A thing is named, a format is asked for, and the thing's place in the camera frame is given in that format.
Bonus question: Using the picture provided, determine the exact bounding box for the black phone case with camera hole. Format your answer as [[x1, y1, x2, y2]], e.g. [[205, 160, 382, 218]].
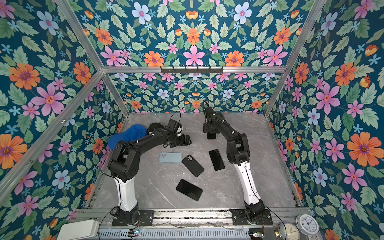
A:
[[182, 155, 204, 178]]

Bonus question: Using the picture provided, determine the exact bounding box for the black phone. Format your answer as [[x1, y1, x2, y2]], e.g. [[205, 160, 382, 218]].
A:
[[209, 150, 225, 171], [206, 133, 217, 140], [176, 179, 203, 202]]

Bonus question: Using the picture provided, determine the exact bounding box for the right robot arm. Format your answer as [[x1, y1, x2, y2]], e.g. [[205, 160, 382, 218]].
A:
[[202, 101, 266, 224]]

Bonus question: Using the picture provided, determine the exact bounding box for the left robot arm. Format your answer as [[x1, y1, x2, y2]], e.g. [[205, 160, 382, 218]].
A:
[[108, 119, 192, 226]]

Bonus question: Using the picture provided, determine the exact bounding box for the light blue phone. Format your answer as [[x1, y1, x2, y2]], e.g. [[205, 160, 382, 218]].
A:
[[159, 153, 183, 164]]

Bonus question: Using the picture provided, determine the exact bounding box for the black phone front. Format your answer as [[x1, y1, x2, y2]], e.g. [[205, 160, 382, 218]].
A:
[[176, 179, 203, 202]]

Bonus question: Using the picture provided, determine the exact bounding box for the doll with black hair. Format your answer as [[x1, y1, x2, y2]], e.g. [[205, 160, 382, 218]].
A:
[[148, 123, 164, 134]]

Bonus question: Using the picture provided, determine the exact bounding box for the white box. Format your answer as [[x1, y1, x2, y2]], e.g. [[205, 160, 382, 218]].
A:
[[57, 220, 100, 240]]

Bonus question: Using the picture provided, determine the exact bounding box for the brass alarm clock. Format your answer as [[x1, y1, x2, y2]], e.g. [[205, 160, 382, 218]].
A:
[[275, 223, 300, 240]]

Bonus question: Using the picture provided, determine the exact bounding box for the white clock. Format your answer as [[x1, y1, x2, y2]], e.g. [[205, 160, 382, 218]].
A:
[[296, 214, 320, 236]]

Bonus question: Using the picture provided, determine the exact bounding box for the metal hook rail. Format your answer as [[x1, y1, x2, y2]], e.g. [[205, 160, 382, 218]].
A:
[[160, 67, 224, 74]]

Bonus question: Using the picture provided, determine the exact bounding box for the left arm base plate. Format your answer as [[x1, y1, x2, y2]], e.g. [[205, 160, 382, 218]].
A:
[[112, 209, 155, 227]]

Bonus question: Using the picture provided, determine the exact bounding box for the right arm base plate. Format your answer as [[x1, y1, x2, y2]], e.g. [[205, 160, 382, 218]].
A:
[[230, 209, 273, 226]]

